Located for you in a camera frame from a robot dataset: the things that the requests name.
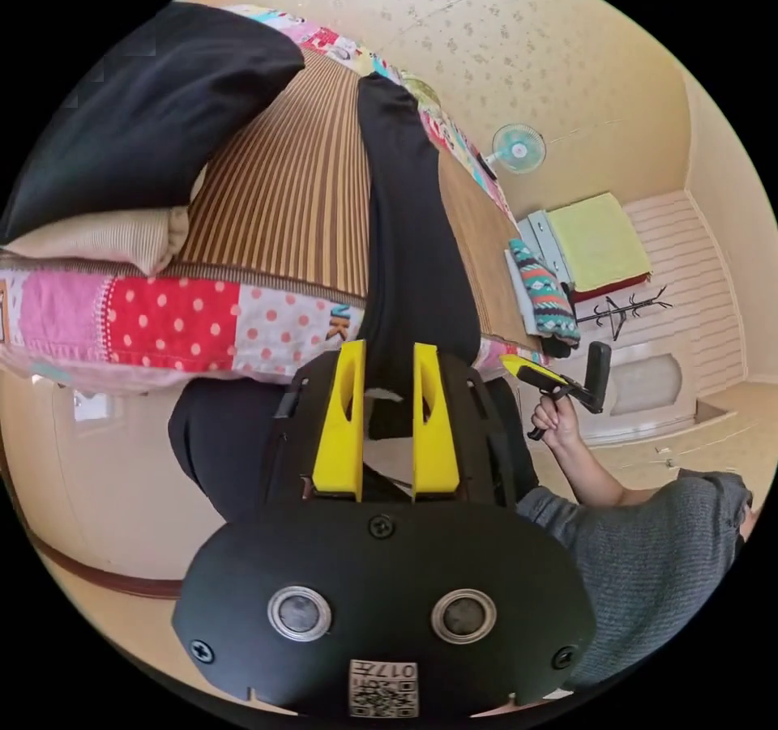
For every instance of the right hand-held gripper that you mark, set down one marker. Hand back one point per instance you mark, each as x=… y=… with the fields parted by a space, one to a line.
x=554 y=391

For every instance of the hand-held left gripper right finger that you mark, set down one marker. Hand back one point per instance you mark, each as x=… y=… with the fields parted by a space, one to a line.
x=433 y=438

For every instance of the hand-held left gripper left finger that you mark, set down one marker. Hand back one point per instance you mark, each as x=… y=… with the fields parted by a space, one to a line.
x=339 y=432

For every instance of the black pants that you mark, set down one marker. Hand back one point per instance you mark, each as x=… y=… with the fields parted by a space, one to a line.
x=413 y=225

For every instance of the person's right forearm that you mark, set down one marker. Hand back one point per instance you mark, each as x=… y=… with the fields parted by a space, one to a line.
x=598 y=478

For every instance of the person's right hand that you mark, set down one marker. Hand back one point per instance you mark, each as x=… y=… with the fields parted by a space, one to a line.
x=558 y=425

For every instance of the pile of patterned clothes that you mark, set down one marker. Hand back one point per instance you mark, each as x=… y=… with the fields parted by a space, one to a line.
x=542 y=292

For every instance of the black coat rack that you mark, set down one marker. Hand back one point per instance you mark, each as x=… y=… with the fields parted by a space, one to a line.
x=616 y=314

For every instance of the white cupboard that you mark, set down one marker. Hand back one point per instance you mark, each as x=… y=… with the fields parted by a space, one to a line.
x=644 y=386

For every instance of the window with yellow curtain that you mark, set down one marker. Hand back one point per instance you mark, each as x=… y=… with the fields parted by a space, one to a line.
x=598 y=244

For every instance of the light blue fan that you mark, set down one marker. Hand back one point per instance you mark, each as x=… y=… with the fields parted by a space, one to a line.
x=518 y=150

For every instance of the person's body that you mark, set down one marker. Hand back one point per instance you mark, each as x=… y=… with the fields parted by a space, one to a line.
x=656 y=572

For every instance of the bed with striped mat and quilt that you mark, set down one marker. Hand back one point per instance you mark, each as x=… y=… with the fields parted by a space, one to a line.
x=285 y=195

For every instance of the pile of black and beige clothes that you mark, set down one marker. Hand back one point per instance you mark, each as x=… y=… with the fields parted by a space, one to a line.
x=152 y=104

